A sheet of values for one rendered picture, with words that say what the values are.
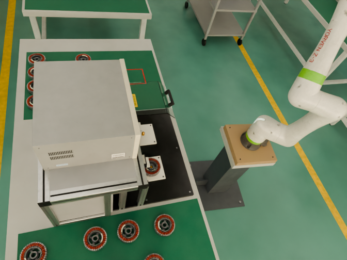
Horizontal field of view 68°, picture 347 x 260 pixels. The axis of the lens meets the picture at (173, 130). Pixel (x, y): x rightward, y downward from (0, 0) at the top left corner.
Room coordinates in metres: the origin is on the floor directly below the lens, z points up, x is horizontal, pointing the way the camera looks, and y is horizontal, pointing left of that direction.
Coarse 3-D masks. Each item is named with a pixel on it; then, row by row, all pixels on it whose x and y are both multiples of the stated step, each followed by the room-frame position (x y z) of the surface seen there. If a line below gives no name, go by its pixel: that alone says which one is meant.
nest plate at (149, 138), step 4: (144, 124) 0.97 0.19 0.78; (148, 124) 0.98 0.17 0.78; (144, 128) 0.94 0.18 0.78; (148, 128) 0.95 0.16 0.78; (152, 128) 0.96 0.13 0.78; (140, 132) 0.90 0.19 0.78; (148, 132) 0.92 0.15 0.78; (152, 132) 0.93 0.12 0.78; (140, 136) 0.87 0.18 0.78; (144, 136) 0.88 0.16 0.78; (148, 136) 0.89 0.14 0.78; (152, 136) 0.90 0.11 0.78; (140, 140) 0.84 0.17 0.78; (144, 140) 0.85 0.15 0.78; (148, 140) 0.86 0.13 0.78; (152, 140) 0.87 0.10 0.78; (140, 144) 0.82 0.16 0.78; (144, 144) 0.83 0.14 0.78; (148, 144) 0.84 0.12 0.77
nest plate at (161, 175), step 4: (156, 156) 0.77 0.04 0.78; (160, 160) 0.76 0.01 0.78; (152, 164) 0.72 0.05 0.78; (160, 172) 0.68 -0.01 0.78; (148, 176) 0.63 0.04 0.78; (156, 176) 0.65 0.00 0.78; (160, 176) 0.66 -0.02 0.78; (164, 176) 0.67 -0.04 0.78; (148, 180) 0.61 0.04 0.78; (152, 180) 0.62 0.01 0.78
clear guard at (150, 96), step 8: (136, 88) 0.99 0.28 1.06; (144, 88) 1.01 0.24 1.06; (152, 88) 1.04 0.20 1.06; (160, 88) 1.06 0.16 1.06; (136, 96) 0.94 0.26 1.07; (144, 96) 0.95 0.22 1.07; (152, 96) 0.98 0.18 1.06; (160, 96) 1.00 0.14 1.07; (144, 104) 0.90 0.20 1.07; (152, 104) 0.92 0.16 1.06; (160, 104) 0.94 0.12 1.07; (136, 112) 0.83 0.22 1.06; (144, 112) 0.85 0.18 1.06; (152, 112) 0.87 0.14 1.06; (160, 112) 0.89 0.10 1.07; (168, 112) 0.91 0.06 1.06
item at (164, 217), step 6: (162, 216) 0.44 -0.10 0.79; (168, 216) 0.45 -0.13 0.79; (156, 222) 0.40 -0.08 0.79; (162, 222) 0.41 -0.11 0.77; (168, 222) 0.43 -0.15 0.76; (174, 222) 0.43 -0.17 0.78; (156, 228) 0.37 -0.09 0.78; (162, 228) 0.39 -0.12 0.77; (174, 228) 0.40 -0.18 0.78; (162, 234) 0.36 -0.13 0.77; (168, 234) 0.36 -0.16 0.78
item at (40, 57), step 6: (36, 54) 1.22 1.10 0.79; (30, 60) 1.15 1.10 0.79; (36, 60) 1.17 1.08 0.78; (42, 60) 1.18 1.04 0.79; (30, 72) 1.05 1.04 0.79; (30, 78) 1.02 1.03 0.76; (30, 84) 0.96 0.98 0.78; (30, 90) 0.92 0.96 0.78; (30, 96) 0.87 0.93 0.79; (30, 102) 0.83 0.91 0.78; (30, 108) 0.80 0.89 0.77
